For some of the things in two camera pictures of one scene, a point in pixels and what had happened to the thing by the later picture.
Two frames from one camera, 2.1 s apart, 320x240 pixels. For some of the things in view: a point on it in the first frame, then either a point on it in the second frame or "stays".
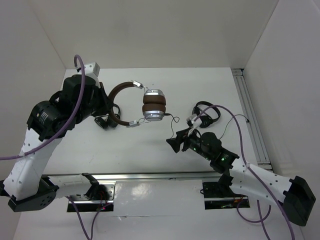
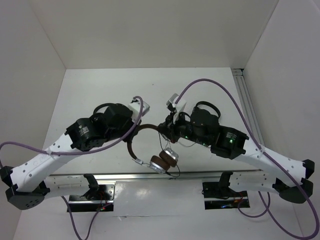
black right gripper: x=181 y=136 → x=168 y=128
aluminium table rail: x=142 y=176 stays
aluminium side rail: x=262 y=157 stays
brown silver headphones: x=154 y=105 → x=168 y=158
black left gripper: x=106 y=104 → x=132 y=123
